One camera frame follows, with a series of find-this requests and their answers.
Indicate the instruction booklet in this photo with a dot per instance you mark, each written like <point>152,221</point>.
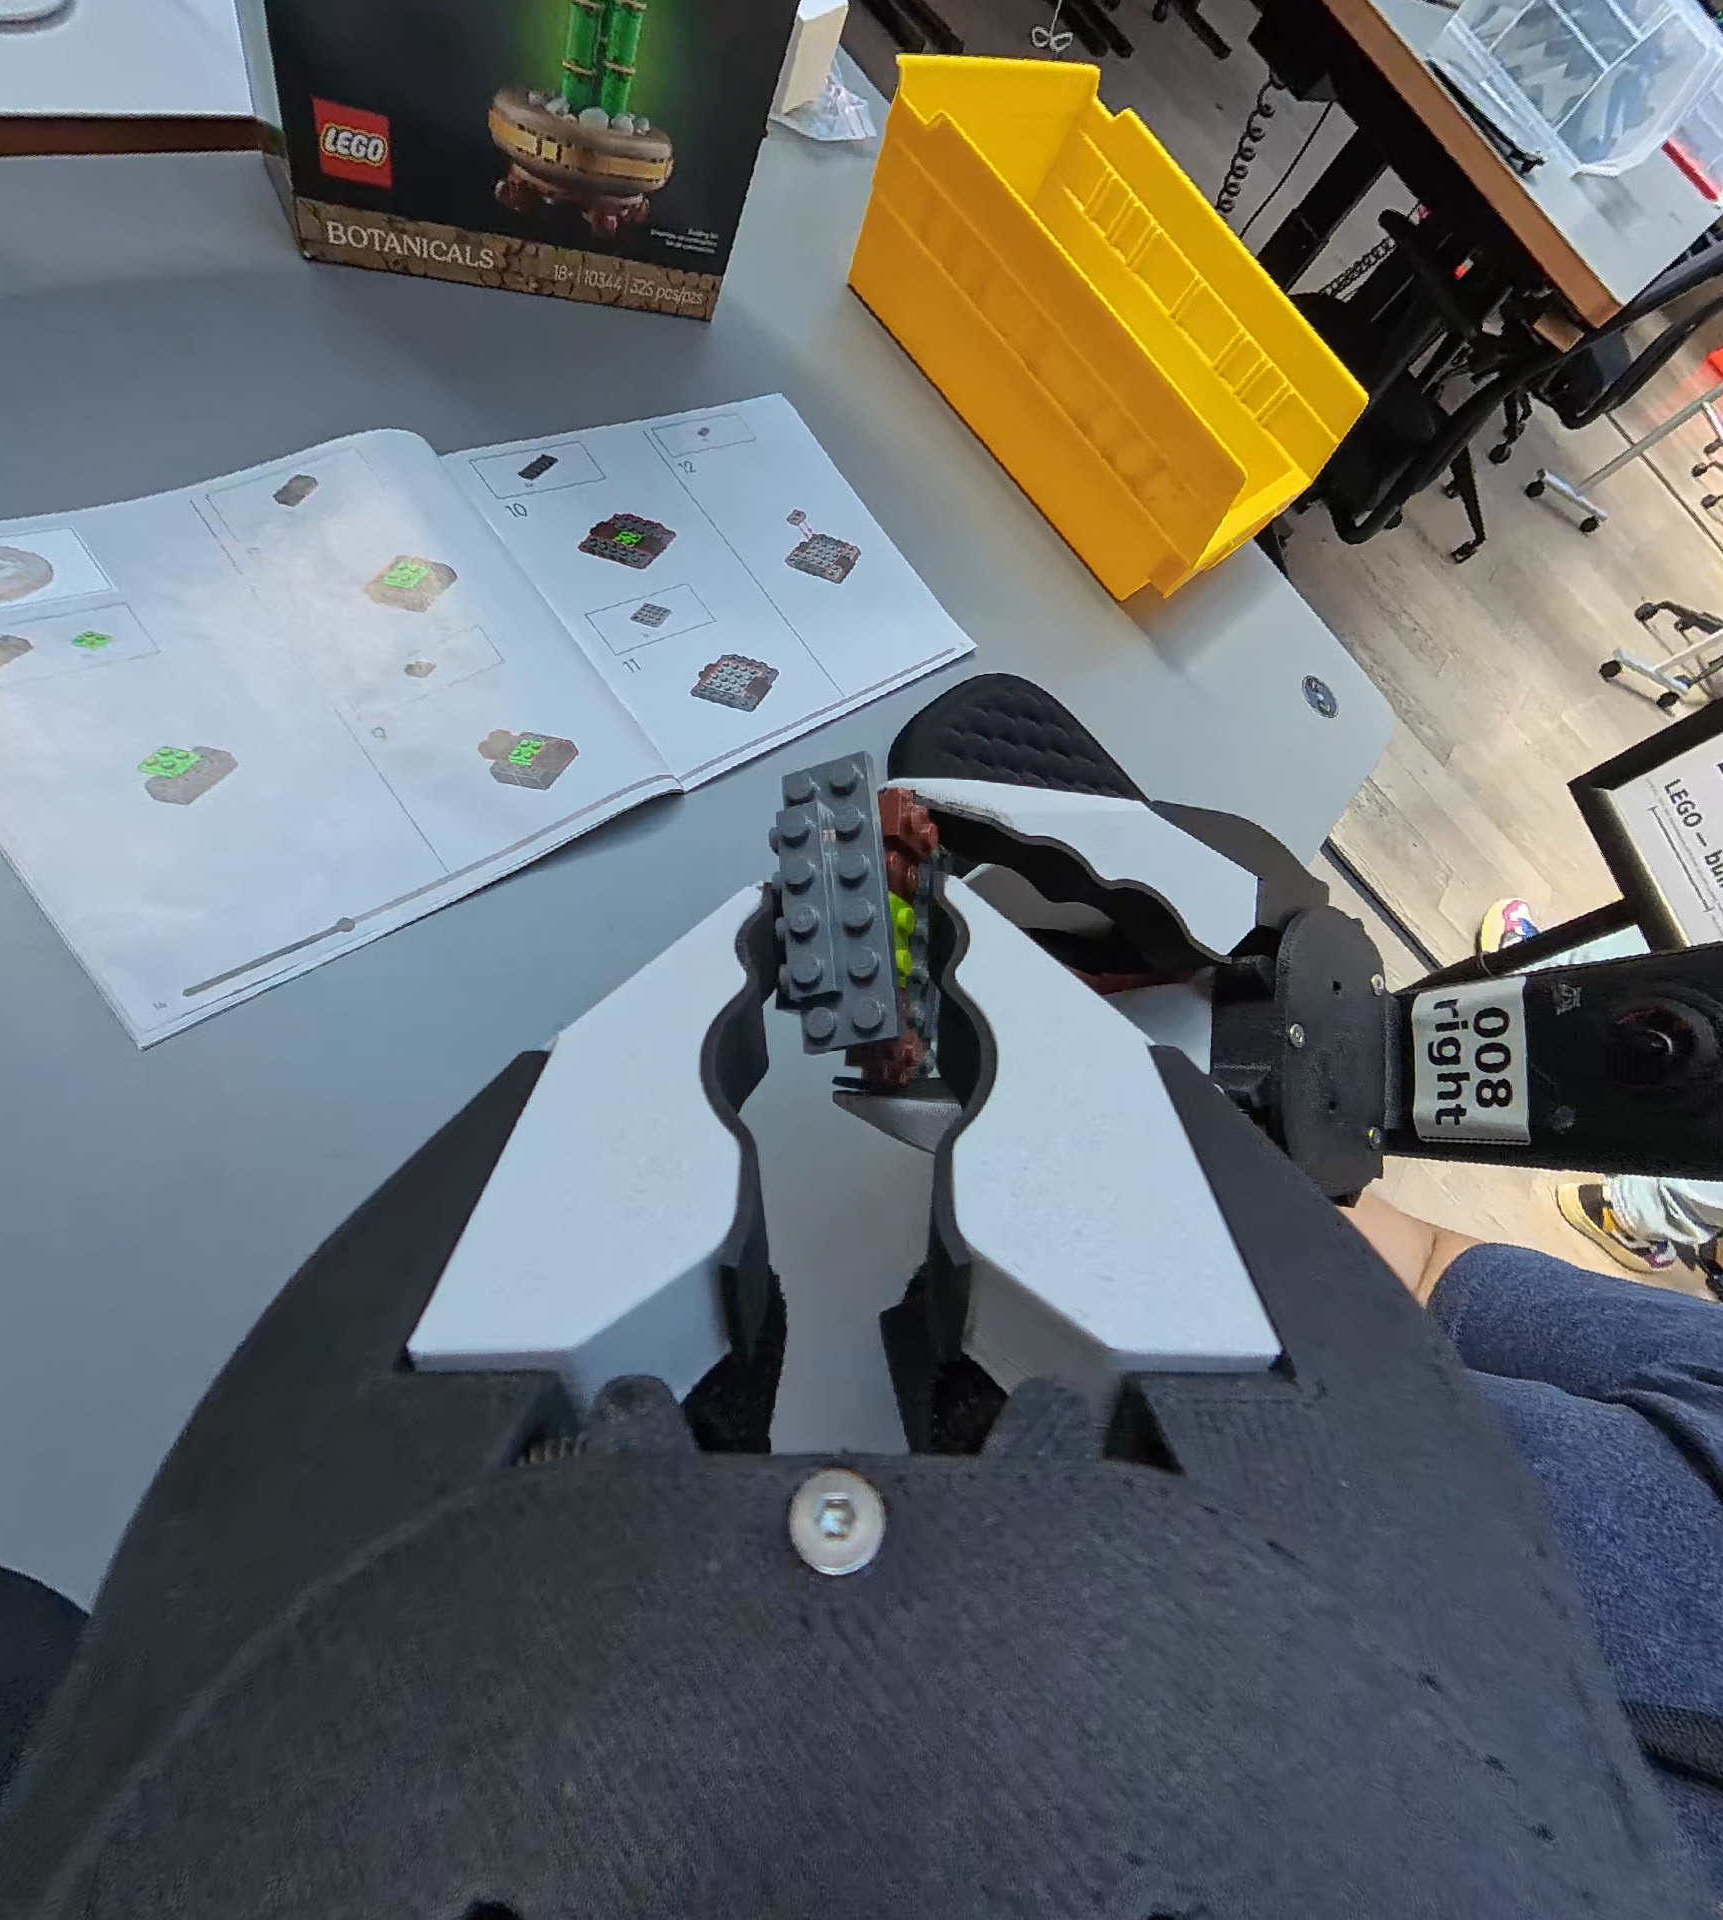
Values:
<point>276,720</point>

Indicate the white wood-edged table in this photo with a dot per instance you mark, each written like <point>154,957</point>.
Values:
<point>126,61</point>

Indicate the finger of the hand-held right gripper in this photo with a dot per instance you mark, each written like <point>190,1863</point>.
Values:
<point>1145,855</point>
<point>913,1122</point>

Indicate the clear plastic storage box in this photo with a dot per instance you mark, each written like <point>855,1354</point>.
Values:
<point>1611,90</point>

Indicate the black dimpled armrest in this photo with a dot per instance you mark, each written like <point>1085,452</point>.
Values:
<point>1011,734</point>

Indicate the grey desk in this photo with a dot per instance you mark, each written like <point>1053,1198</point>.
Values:
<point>126,1201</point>

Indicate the dark toy box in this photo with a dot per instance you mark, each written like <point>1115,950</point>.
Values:
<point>500,150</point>

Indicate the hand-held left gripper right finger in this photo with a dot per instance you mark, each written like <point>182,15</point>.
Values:
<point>1101,1201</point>

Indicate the framed poster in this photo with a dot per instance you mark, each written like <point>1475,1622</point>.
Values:
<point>1701,825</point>

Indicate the yellow plastic bin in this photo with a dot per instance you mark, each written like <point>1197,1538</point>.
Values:
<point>1071,345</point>

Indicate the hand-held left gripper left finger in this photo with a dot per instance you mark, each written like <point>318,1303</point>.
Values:
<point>592,1201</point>

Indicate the dark grey brick plate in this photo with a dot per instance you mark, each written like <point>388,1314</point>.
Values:
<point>832,914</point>

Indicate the white metal frame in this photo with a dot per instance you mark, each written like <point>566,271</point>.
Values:
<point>1685,494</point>

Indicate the black swivel chair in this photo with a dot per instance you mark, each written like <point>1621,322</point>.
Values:
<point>1415,404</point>

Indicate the small clear plastic bag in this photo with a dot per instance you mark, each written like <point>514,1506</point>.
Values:
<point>837,109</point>

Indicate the wooden table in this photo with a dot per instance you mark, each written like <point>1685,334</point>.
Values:
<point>1491,180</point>

